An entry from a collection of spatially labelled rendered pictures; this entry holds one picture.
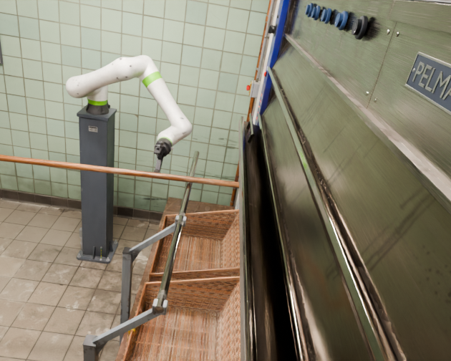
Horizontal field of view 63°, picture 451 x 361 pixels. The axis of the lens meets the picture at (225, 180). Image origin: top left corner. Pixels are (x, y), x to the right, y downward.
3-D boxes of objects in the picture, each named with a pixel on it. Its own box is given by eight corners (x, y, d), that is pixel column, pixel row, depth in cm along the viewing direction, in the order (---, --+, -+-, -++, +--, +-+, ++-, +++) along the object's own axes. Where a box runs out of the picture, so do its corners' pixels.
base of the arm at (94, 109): (95, 101, 262) (95, 93, 260) (116, 104, 263) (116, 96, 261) (81, 112, 239) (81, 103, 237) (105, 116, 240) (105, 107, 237)
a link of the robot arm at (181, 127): (150, 89, 224) (143, 89, 214) (165, 79, 221) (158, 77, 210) (182, 140, 227) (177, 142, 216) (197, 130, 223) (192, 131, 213)
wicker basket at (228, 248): (235, 242, 246) (242, 208, 233) (236, 308, 196) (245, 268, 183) (162, 233, 243) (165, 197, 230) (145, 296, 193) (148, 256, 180)
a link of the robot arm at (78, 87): (57, 81, 221) (119, 54, 193) (79, 77, 234) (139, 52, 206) (66, 102, 224) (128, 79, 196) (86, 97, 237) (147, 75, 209)
